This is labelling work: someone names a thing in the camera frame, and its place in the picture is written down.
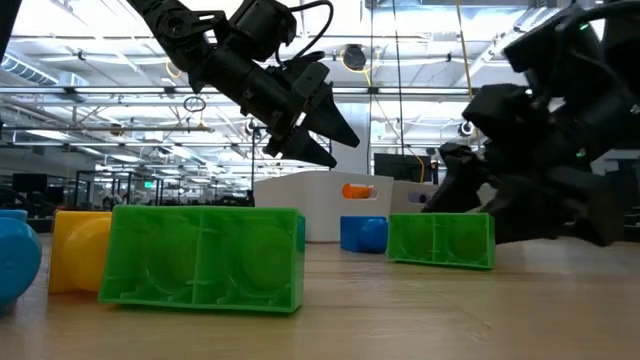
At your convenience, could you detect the black left wrist camera cable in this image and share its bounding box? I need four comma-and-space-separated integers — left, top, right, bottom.
274, 0, 335, 66

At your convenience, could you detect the green large toy block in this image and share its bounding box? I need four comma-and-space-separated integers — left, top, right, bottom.
97, 204, 307, 314
387, 212, 497, 271

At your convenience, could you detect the blue rounded toy block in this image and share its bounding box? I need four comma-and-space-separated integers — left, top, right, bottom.
340, 215, 390, 254

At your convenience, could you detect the yellow hanging cable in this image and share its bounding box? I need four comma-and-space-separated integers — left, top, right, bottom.
453, 0, 481, 141

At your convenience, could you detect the white plastic bin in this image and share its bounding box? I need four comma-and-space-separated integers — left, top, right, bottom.
253, 170, 395, 244

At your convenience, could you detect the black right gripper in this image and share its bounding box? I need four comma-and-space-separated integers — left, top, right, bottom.
423, 82, 630, 249

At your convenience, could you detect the light blue large toy block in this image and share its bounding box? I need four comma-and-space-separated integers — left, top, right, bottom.
0, 208, 43, 309

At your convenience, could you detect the black computer monitor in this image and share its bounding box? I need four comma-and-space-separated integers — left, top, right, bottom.
373, 152, 434, 184

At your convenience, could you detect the hanging black cable reel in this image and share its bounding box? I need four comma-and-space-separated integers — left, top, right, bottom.
342, 43, 369, 73

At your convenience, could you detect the yellow large toy block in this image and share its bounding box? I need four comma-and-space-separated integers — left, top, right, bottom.
48, 210, 114, 295

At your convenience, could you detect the orange large toy block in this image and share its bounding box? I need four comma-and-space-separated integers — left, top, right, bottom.
341, 182, 377, 201

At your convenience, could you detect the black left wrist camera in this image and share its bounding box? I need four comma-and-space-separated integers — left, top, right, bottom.
291, 60, 332, 101

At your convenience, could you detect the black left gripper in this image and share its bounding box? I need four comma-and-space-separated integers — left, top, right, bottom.
199, 44, 362, 170

